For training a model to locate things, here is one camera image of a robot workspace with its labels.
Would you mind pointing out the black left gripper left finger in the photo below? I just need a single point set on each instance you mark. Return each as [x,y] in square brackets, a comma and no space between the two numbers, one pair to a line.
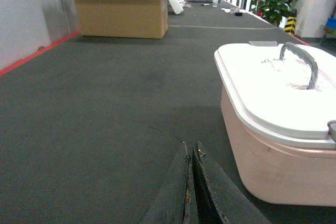
[173,201]

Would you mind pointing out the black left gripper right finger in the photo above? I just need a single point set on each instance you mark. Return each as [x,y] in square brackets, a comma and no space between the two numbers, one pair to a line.
[218,198]

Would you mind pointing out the pink plastic box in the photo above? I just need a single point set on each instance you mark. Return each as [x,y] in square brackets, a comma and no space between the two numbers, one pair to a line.
[278,173]

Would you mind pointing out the white box lid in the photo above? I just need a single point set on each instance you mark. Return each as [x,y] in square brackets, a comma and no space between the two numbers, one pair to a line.
[271,92]

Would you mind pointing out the large cardboard box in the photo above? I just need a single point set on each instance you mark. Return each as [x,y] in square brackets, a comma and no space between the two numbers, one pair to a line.
[123,18]

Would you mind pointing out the yellow black bollard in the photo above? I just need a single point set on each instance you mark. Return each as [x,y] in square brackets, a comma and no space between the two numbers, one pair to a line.
[290,25]

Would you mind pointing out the white foam piece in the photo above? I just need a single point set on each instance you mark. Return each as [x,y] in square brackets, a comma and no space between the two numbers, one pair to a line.
[177,6]

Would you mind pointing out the white paper cup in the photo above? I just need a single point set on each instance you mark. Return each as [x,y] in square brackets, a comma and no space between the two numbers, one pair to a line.
[214,3]

